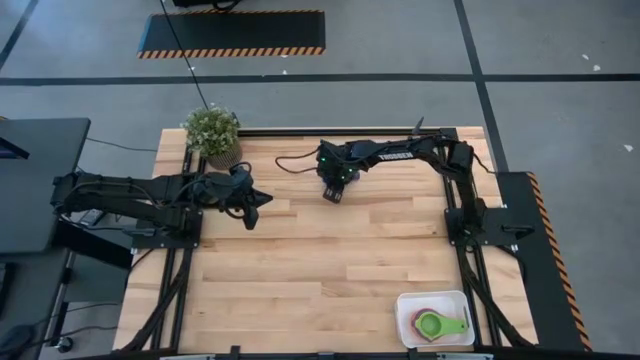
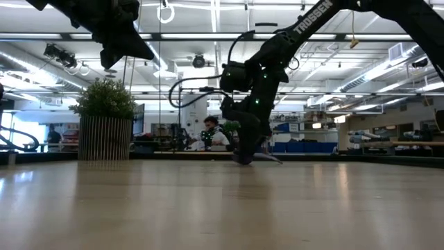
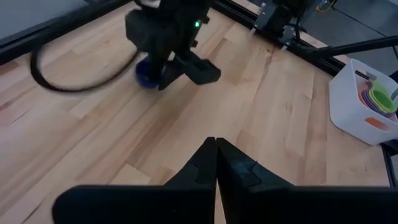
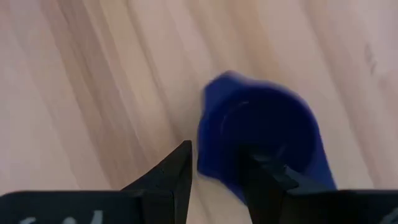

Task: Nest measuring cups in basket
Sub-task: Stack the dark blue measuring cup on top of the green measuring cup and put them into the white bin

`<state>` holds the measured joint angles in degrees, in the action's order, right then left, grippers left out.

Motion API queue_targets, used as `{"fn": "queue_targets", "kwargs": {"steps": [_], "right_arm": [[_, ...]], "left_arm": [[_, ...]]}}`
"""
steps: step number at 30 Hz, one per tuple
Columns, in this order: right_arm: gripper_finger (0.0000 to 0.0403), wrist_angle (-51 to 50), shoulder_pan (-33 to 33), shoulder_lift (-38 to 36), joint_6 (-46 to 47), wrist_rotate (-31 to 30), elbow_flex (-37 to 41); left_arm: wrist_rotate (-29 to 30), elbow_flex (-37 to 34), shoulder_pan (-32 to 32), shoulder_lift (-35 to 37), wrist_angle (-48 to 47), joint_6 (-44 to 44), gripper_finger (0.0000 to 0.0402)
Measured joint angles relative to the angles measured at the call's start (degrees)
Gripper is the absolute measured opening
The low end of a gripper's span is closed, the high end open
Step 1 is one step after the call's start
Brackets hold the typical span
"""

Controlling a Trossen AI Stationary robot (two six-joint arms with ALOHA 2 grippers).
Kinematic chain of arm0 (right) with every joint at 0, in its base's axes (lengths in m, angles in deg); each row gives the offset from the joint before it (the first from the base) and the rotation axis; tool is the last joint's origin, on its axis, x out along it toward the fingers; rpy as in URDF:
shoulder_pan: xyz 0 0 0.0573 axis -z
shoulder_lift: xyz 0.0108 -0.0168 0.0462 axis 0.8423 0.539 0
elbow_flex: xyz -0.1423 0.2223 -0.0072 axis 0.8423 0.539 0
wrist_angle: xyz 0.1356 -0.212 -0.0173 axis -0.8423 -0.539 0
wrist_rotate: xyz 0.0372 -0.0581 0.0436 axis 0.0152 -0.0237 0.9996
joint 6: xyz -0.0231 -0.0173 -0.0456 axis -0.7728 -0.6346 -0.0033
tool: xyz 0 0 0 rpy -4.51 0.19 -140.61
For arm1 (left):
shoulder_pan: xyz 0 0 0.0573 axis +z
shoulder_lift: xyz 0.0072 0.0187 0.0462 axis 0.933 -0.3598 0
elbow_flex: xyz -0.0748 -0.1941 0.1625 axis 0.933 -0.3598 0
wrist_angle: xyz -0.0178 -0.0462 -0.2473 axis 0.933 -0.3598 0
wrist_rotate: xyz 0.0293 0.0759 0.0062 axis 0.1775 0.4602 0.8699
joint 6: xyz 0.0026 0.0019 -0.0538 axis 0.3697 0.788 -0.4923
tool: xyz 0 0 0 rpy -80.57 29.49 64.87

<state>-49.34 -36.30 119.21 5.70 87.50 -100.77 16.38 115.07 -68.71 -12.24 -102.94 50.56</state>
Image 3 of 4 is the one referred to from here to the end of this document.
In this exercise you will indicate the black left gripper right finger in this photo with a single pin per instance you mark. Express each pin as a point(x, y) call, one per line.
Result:
point(239, 174)

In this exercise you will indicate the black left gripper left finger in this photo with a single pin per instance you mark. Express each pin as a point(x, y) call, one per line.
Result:
point(202, 174)

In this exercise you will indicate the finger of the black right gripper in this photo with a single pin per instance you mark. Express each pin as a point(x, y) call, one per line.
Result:
point(158, 67)
point(172, 73)

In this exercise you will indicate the dark blue measuring cup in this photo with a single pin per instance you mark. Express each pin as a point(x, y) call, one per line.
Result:
point(143, 74)

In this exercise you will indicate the red measuring cup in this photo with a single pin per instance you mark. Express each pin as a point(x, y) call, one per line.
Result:
point(362, 99)

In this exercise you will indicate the orange measuring cup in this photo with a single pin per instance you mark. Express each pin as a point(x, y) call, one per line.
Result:
point(377, 124)

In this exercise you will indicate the yellow measuring cup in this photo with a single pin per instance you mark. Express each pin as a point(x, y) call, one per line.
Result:
point(373, 93)

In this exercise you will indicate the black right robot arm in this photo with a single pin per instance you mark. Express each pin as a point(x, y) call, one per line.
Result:
point(280, 18)

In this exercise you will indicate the white plastic basket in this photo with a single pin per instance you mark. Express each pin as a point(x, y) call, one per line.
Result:
point(345, 102)

